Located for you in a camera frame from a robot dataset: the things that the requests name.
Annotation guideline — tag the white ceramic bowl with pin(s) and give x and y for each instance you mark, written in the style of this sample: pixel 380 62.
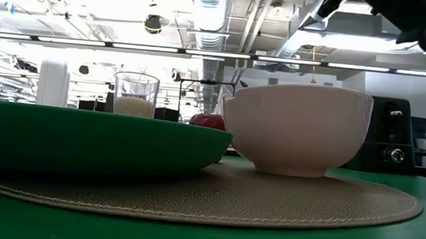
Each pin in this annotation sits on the white ceramic bowl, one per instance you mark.
pixel 297 132

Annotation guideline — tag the round beige woven placemat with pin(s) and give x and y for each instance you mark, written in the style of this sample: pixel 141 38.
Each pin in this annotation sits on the round beige woven placemat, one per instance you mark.
pixel 230 194

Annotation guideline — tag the black ceiling fixture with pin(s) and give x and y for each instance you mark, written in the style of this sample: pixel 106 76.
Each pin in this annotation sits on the black ceiling fixture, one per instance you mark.
pixel 153 24

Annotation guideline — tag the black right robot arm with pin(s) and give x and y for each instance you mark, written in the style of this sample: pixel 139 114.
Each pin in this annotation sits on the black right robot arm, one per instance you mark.
pixel 394 8

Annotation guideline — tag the small black box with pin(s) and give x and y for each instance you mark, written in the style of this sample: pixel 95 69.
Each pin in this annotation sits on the small black box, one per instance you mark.
pixel 168 114

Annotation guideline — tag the white column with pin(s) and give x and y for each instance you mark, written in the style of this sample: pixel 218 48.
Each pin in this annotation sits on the white column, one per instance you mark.
pixel 52 85

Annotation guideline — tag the long ceiling light strip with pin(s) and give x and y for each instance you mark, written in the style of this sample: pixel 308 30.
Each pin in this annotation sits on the long ceiling light strip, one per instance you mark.
pixel 217 54

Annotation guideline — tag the silver ceiling air duct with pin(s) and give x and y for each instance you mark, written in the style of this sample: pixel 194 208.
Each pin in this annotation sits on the silver ceiling air duct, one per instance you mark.
pixel 308 18

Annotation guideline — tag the clear glass with white filling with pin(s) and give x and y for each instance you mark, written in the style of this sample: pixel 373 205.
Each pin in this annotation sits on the clear glass with white filling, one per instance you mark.
pixel 135 105

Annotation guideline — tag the green plate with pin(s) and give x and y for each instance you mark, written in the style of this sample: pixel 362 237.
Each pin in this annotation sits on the green plate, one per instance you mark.
pixel 85 141

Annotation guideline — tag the black toaster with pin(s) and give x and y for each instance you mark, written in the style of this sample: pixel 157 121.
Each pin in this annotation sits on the black toaster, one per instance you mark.
pixel 389 137

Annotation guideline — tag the red apple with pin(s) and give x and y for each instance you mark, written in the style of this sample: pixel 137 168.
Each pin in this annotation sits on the red apple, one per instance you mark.
pixel 207 121

